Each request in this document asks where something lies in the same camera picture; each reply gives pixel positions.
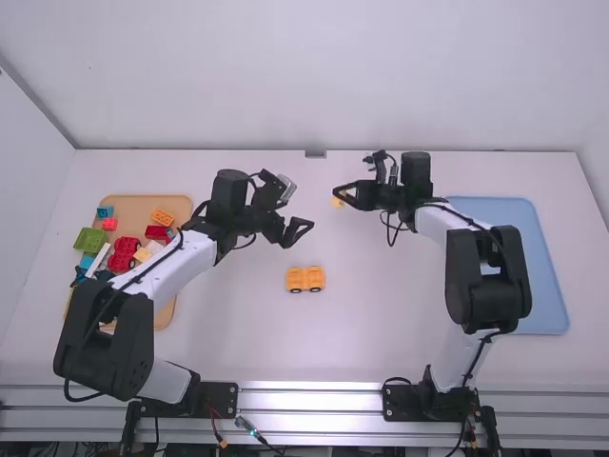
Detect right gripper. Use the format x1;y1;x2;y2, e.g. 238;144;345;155
331;179;408;213

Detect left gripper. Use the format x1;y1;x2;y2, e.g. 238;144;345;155
250;180;316;250

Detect yellow toy car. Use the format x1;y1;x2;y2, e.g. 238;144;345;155
285;262;326;295

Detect tan tray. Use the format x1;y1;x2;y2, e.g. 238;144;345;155
63;192;194;332

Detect blue mat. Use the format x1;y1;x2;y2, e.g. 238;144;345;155
443;196;572;337

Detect red wheeled toy brick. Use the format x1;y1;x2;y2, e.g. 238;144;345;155
107;235;143;274

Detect silver rails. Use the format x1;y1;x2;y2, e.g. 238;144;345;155
0;379;609;449

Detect long white toy brick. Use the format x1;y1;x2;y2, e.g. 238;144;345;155
84;242;112;278

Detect green toy brick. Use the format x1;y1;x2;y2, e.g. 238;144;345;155
71;227;110;254

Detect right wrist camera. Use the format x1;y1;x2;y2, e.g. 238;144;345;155
363;149;401;187

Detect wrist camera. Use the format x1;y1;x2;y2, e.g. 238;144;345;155
363;149;401;187
276;173;299;204

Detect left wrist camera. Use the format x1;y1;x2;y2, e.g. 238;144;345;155
276;173;299;204

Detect black cable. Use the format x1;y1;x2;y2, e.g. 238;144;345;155
63;373;105;404
379;208;416;248

